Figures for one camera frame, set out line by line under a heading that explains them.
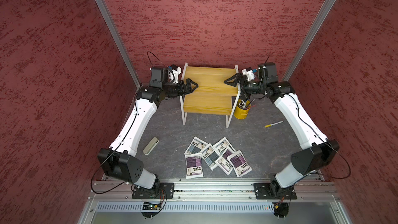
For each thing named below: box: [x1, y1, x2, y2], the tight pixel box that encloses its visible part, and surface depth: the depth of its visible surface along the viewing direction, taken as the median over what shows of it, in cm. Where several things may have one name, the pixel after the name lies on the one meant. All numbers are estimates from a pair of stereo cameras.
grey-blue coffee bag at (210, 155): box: [201, 143, 221, 171], surface depth 86 cm
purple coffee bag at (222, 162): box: [215, 146, 235, 176], surface depth 83 cm
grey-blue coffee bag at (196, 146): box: [183, 136, 209, 156], surface depth 89 cm
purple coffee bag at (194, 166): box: [185, 153, 204, 179], surface depth 82 cm
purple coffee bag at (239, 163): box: [226, 149, 253, 178], surface depth 83 cm
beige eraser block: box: [142, 136, 160, 156], surface depth 88 cm
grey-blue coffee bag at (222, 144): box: [212, 136, 237, 156], surface depth 89 cm
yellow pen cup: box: [233, 98, 251, 120], surface depth 99 cm
